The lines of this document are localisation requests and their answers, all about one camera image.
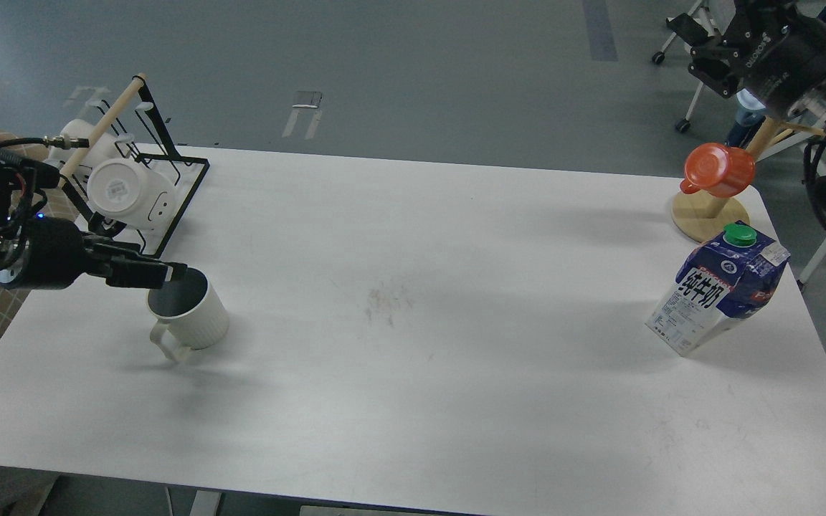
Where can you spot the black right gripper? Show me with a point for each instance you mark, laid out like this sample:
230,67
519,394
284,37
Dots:
783,62

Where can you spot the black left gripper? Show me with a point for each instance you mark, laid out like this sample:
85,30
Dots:
52,253

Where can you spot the white ribbed mug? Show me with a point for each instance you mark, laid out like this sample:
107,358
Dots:
189,315

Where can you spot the blue milk carton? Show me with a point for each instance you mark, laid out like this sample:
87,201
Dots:
721,283

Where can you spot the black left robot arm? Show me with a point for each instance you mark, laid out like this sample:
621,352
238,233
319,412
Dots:
23,189

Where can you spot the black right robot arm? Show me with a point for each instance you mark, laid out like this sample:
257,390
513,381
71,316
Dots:
815,183

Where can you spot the blue cup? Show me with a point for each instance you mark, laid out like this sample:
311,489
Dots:
751,110

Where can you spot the orange cup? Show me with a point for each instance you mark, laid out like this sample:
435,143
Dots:
717,169

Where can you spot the wooden cup tree stand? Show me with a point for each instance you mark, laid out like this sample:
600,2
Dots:
702,216

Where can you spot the black wire cup rack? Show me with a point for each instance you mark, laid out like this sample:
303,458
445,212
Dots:
129,128

